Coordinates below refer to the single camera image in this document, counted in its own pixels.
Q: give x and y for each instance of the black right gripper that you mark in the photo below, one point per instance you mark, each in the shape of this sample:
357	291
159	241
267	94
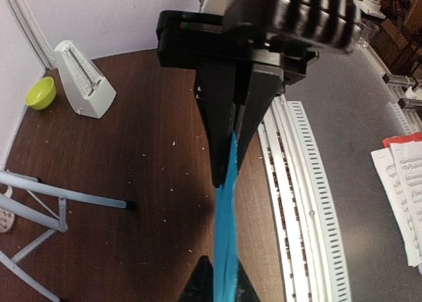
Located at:
296	29

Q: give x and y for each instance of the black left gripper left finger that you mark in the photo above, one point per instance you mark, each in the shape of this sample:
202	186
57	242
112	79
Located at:
199	288

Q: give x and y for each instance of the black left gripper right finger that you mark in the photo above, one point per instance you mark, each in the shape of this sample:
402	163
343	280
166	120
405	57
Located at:
245	291

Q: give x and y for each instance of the blue sheet music page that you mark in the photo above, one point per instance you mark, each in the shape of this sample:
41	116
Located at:
225	240

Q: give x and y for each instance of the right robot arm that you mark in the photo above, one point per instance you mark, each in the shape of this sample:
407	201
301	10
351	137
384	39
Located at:
263	58

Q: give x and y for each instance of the white metronome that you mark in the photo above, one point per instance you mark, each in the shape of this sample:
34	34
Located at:
88	91

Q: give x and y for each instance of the white sheet music papers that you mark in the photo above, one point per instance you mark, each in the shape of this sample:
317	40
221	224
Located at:
399	169

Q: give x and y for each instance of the red paper sheet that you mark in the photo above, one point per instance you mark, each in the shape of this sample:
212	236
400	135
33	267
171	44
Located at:
417	137

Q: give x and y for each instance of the small yellow-green bowl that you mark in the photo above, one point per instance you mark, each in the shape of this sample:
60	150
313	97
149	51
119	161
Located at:
42	94

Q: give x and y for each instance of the floral ceramic mug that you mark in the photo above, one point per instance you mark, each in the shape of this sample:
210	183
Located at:
7	218

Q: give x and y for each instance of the aluminium front rail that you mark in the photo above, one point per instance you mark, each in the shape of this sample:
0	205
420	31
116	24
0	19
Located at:
311	253

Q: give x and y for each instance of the right aluminium frame post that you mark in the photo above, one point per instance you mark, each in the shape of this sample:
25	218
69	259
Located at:
32	32

